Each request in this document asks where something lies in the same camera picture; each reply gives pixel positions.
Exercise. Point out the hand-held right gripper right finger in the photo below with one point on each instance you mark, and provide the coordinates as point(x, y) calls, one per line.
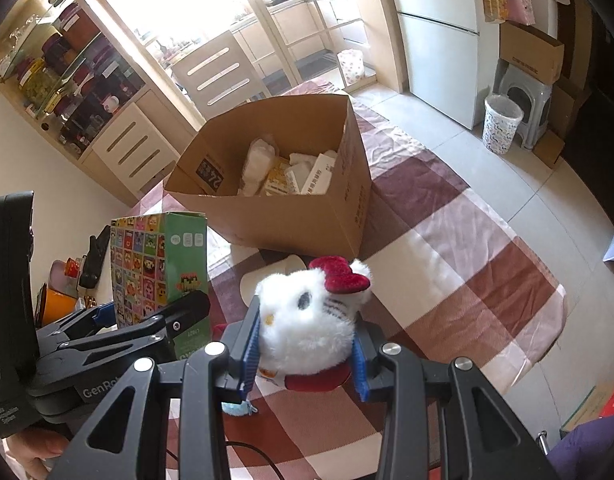
point(359, 370)

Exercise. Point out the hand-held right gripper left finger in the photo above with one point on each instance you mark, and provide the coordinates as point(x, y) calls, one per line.
point(249, 355)

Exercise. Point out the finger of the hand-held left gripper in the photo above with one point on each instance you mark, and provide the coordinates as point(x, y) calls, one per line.
point(182, 315)
point(104, 314)

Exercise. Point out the green toy bricks box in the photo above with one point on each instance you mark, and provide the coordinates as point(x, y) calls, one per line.
point(152, 270)

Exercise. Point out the white cat plush toy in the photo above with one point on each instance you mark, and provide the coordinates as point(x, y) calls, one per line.
point(307, 325)

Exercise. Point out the large brown cardboard box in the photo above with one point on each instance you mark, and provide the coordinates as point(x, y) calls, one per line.
point(287, 225)

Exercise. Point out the yellow cartoon bear box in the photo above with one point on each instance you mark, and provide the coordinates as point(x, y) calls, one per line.
point(277, 177)

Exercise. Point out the white green medicine box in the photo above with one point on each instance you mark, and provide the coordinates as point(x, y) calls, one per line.
point(317, 175)

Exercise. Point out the person's left hand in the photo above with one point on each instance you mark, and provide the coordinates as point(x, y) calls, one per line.
point(34, 447)

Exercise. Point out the orange box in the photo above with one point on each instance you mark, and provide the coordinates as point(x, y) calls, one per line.
point(57, 305)

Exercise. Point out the pink cup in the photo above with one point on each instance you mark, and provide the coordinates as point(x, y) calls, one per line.
point(61, 272)

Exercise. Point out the black gloves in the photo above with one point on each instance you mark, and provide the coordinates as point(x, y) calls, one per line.
point(92, 265)

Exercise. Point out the white cup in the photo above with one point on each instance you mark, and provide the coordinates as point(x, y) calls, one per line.
point(267, 275)

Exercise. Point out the red white checked tablecloth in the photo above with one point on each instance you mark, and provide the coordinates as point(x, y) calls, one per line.
point(462, 260)

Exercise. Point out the white slatted chair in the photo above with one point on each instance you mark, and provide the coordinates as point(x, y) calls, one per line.
point(132, 145)
point(207, 60)

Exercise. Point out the glass display cabinet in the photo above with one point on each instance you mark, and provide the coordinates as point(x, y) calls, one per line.
point(62, 60)

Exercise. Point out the green red carton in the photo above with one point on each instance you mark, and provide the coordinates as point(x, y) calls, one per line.
point(602, 402)

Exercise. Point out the purple clothing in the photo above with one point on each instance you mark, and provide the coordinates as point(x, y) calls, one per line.
point(592, 450)

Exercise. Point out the black white patterned wastebasket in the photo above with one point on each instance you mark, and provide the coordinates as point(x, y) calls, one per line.
point(502, 127)

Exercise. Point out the dotted white wastebasket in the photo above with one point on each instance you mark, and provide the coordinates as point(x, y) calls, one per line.
point(350, 66)

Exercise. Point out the grey plastic stool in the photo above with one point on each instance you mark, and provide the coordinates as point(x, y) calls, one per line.
point(532, 105)

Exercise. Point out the white refrigerator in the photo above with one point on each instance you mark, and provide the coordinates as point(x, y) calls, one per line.
point(437, 50)

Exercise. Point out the small brown cardboard box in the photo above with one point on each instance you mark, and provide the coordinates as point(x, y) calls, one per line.
point(529, 52)

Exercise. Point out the pink hanging bag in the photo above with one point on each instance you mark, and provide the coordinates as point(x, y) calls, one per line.
point(519, 0)

